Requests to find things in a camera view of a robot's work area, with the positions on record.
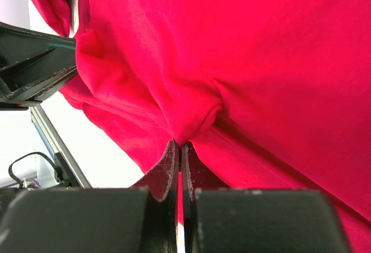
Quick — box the red t-shirt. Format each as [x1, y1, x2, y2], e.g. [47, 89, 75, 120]
[10, 0, 371, 253]

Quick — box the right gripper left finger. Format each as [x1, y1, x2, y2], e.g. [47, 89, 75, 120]
[1, 141, 179, 252]

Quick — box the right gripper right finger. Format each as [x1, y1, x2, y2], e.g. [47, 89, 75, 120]
[181, 143, 352, 252]

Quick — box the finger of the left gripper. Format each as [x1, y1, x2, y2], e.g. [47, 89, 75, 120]
[1, 23, 76, 91]
[1, 67, 77, 110]

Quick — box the left aluminium frame post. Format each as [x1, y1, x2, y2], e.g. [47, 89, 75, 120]
[30, 105, 92, 188]

